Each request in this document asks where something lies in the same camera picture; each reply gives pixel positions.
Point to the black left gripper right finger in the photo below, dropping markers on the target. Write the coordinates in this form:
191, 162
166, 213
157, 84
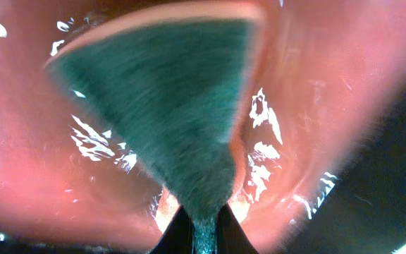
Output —
231, 239

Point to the black tray with red water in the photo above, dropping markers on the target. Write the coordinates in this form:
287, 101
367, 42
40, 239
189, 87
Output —
321, 140

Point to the green and orange sponge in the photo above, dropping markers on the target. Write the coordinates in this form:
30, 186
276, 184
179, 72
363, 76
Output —
169, 79

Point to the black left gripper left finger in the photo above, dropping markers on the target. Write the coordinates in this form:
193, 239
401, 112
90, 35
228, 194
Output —
178, 236

